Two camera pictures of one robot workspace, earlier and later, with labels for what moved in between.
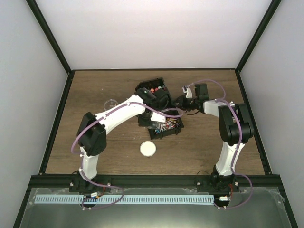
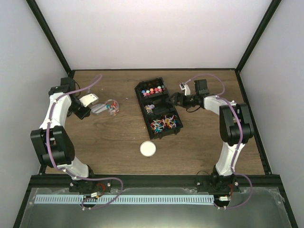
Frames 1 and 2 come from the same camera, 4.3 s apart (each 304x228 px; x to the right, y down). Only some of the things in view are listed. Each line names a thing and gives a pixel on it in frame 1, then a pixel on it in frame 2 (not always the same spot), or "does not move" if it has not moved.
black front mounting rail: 63,181 does not move
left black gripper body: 141,118 to 80,114
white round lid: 147,148 does not move
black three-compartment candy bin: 161,116 does not move
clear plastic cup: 110,104 does not move
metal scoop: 154,125 to 98,108
